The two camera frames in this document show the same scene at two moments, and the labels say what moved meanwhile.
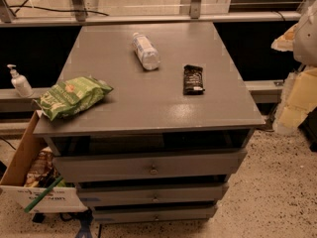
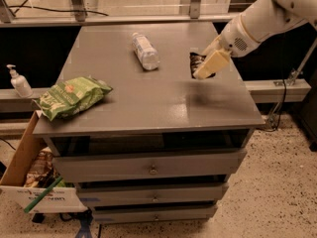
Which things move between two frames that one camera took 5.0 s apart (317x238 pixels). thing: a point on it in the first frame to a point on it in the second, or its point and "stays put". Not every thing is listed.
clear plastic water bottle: (146, 52) stays put
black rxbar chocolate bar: (193, 80) to (195, 60)
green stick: (43, 194) stays put
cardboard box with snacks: (31, 172) stays put
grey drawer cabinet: (161, 146) stays put
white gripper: (307, 39) to (235, 39)
